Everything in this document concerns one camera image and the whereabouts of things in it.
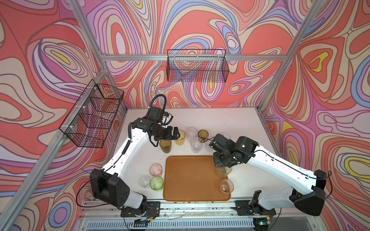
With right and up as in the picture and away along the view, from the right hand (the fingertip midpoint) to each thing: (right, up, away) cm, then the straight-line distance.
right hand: (220, 164), depth 71 cm
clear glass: (-14, +14, +30) cm, 36 cm away
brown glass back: (-6, +14, +22) cm, 27 cm away
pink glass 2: (-35, -6, +12) cm, 38 cm away
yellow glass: (-21, +9, +26) cm, 35 cm away
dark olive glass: (-31, +5, +24) cm, 40 cm away
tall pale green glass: (+5, -9, +13) cm, 17 cm away
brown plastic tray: (-14, -12, +13) cm, 22 cm away
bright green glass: (-34, -14, +11) cm, 39 cm away
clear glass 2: (+9, +13, +23) cm, 28 cm away
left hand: (-23, +14, +7) cm, 28 cm away
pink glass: (+6, -15, +9) cm, 18 cm away
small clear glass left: (-41, -12, +9) cm, 44 cm away
